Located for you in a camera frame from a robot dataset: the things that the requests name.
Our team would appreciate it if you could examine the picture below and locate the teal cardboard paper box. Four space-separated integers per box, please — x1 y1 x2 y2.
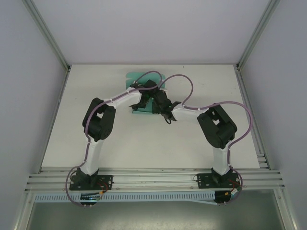
125 71 166 116

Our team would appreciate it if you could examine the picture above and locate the black round controller box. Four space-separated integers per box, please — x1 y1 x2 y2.
80 193 99 208
214 191 235 207

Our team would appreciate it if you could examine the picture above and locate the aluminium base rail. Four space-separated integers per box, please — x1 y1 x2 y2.
24 167 287 192

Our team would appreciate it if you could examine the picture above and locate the aluminium table side rail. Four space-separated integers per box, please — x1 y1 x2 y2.
235 69 272 170
37 66 72 174

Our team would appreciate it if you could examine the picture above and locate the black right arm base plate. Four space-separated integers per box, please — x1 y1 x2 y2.
196 172 240 190

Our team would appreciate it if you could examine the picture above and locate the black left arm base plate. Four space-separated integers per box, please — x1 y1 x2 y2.
69 174 114 191

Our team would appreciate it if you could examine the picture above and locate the white slotted cable duct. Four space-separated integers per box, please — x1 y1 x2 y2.
35 191 216 203

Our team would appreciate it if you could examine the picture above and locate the red black wire bundle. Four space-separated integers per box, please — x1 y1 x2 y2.
225 178 242 196
97 181 108 195

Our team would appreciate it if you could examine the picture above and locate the aluminium frame post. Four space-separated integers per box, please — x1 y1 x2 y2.
236 0 281 70
23 0 72 72

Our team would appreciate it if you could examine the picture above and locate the aluminium frame leg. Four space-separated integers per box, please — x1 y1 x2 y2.
13 190 36 230
273 189 302 230

